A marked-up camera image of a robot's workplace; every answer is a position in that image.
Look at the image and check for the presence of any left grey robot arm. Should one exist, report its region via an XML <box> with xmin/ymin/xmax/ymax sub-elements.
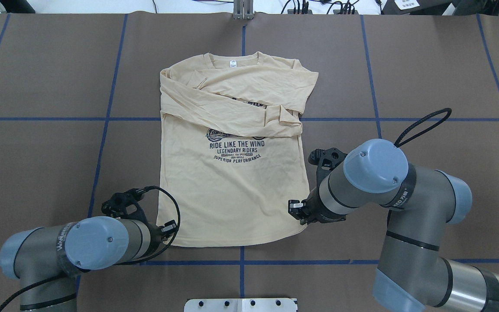
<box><xmin>0</xmin><ymin>216</ymin><xmax>180</xmax><ymax>312</ymax></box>

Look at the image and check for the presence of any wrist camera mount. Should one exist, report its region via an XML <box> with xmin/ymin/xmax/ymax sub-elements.
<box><xmin>101</xmin><ymin>188</ymin><xmax>147</xmax><ymax>224</ymax></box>
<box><xmin>307</xmin><ymin>148</ymin><xmax>348</xmax><ymax>185</ymax></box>

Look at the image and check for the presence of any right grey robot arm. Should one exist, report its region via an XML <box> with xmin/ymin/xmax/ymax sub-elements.
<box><xmin>288</xmin><ymin>139</ymin><xmax>499</xmax><ymax>312</ymax></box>

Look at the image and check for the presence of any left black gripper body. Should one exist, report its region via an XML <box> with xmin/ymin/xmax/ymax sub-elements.
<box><xmin>147</xmin><ymin>224</ymin><xmax>170</xmax><ymax>256</ymax></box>

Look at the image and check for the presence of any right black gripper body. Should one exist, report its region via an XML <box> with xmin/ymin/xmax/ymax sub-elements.
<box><xmin>298</xmin><ymin>190</ymin><xmax>346</xmax><ymax>224</ymax></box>

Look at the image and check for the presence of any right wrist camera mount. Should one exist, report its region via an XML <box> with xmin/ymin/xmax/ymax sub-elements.
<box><xmin>307</xmin><ymin>148</ymin><xmax>348</xmax><ymax>185</ymax></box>

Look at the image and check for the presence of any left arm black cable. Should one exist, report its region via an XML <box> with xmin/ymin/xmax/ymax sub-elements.
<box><xmin>0</xmin><ymin>185</ymin><xmax>181</xmax><ymax>312</ymax></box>

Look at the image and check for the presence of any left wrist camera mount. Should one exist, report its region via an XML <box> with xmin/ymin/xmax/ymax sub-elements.
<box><xmin>101</xmin><ymin>188</ymin><xmax>147</xmax><ymax>224</ymax></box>

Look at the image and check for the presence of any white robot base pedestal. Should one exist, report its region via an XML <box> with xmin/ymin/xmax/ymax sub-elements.
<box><xmin>184</xmin><ymin>298</ymin><xmax>299</xmax><ymax>312</ymax></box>

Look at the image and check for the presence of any beige long-sleeve printed shirt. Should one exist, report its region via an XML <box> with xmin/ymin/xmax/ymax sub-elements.
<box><xmin>157</xmin><ymin>52</ymin><xmax>319</xmax><ymax>247</ymax></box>

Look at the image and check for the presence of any aluminium frame post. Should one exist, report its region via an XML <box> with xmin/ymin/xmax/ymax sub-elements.
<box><xmin>233</xmin><ymin>0</ymin><xmax>255</xmax><ymax>20</ymax></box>

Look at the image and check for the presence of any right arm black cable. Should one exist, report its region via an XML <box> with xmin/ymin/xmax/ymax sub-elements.
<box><xmin>393</xmin><ymin>107</ymin><xmax>452</xmax><ymax>149</ymax></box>

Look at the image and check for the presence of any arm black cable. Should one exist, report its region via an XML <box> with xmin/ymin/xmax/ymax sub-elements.
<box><xmin>0</xmin><ymin>185</ymin><xmax>181</xmax><ymax>312</ymax></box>
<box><xmin>393</xmin><ymin>107</ymin><xmax>452</xmax><ymax>149</ymax></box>

